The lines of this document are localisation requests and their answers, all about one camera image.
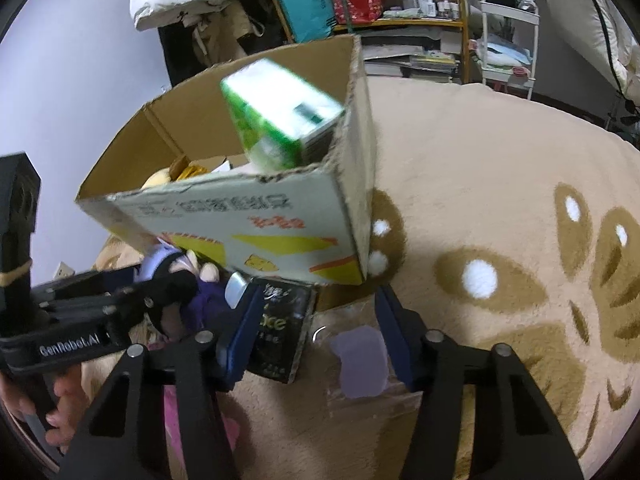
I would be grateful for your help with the person's left hand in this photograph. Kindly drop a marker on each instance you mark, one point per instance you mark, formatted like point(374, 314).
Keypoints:
point(70, 400)

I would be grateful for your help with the green and white carton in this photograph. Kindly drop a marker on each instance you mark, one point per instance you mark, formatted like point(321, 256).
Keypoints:
point(270, 110)

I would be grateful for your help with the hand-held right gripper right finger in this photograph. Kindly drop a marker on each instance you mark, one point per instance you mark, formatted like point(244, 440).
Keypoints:
point(395, 340)

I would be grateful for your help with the gold foil packet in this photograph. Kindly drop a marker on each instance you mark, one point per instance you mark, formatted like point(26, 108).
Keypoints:
point(187, 169)

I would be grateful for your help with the purple-haired plush doll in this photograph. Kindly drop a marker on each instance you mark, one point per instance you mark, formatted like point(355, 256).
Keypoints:
point(210, 305)

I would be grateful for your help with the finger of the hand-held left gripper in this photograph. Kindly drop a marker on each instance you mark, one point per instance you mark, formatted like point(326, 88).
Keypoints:
point(100, 285)
point(125, 317)

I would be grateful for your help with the black packet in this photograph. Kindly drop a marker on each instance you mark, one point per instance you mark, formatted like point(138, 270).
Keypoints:
point(280, 330)

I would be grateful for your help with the teal bag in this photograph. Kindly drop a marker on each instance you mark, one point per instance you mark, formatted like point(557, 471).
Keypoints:
point(305, 10)

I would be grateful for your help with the pile of magazines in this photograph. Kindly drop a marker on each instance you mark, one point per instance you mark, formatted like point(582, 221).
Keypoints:
point(400, 62)

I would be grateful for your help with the wooden shelf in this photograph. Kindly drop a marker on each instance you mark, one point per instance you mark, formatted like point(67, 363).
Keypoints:
point(400, 23)

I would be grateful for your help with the black coat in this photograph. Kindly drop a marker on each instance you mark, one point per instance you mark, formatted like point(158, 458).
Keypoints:
point(175, 55)

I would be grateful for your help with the wall socket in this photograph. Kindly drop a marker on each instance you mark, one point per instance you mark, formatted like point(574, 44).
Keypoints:
point(64, 271)

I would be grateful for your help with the printed cardboard box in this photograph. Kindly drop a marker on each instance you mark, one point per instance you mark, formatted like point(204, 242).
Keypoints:
point(225, 210)

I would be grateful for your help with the light blue cloth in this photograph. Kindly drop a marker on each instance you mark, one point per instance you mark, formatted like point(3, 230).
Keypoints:
point(500, 52)

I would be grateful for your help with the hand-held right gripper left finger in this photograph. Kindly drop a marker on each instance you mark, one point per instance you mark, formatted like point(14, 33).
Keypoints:
point(240, 340)

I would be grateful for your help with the beige pants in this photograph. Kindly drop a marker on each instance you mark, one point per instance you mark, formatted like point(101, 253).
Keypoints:
point(220, 35)

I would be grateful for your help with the white trolley cart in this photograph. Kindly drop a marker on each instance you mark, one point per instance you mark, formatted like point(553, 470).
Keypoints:
point(535, 35)

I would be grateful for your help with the yellow dog plush toy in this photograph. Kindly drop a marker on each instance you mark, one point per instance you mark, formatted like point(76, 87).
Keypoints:
point(157, 177)

